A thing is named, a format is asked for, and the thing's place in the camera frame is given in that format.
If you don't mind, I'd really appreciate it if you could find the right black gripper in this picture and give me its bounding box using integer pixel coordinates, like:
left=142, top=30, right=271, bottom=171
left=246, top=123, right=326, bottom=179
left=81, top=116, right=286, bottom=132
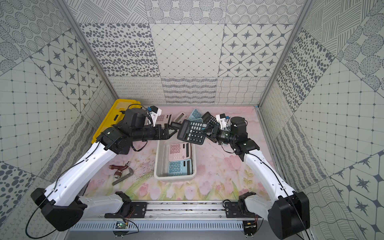
left=200, top=125, right=236, bottom=146

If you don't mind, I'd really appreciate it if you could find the small black calculator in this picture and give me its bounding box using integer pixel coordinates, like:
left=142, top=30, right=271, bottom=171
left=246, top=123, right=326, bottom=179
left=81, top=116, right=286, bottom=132
left=177, top=120, right=208, bottom=145

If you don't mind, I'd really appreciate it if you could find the pink calculator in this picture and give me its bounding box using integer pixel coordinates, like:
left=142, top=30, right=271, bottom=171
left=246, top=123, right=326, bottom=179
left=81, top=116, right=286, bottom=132
left=156, top=114, right=173, bottom=125
left=173, top=112, right=189, bottom=123
left=169, top=143, right=191, bottom=162

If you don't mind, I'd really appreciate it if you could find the white plastic storage box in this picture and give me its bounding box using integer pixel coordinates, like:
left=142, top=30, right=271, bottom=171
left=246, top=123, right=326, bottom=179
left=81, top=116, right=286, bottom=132
left=154, top=139, right=197, bottom=181

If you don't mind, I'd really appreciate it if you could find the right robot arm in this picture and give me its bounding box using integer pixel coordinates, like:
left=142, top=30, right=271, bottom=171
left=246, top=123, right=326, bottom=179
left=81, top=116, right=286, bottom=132
left=200, top=117, right=311, bottom=240

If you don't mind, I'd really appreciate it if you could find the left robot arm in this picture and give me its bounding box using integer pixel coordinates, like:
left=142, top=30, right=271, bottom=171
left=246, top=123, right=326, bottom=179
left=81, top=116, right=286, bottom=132
left=31, top=107, right=181, bottom=232

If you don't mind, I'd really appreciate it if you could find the black calculator back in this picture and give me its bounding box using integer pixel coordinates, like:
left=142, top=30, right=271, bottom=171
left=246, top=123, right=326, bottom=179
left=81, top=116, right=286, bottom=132
left=202, top=112, right=221, bottom=130

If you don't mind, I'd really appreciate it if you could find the small blue calculator back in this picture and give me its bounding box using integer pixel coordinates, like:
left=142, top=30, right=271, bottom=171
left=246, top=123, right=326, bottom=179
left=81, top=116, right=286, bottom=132
left=189, top=109, right=202, bottom=120

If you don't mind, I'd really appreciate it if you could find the yellow black toolbox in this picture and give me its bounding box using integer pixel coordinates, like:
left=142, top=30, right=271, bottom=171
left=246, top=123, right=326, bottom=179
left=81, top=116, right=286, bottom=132
left=92, top=99, right=141, bottom=144

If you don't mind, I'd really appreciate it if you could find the metal clamp tool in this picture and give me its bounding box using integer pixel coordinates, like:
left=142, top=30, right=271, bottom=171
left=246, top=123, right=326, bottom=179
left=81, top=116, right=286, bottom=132
left=109, top=162, right=134, bottom=186

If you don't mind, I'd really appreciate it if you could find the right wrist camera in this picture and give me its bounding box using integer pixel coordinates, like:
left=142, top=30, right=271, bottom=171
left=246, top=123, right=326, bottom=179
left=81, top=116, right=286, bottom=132
left=216, top=114, right=230, bottom=130

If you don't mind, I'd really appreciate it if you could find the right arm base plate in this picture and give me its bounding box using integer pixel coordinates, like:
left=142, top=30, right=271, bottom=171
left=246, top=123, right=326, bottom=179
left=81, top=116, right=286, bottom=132
left=222, top=200, right=257, bottom=219

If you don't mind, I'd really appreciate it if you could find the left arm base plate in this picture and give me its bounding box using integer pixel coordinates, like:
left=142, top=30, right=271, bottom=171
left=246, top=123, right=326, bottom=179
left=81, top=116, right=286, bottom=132
left=120, top=202, right=148, bottom=219

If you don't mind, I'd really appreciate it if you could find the aluminium rail frame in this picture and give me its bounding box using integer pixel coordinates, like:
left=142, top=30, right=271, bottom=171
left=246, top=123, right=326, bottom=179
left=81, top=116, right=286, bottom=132
left=71, top=201, right=270, bottom=237

